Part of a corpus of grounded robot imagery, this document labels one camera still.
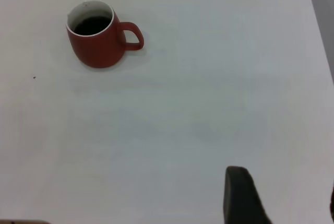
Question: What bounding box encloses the red ceramic mug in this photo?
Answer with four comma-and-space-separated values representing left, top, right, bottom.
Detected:
65, 0, 145, 69

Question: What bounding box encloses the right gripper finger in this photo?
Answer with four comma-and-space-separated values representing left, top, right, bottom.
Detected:
222, 166, 273, 224

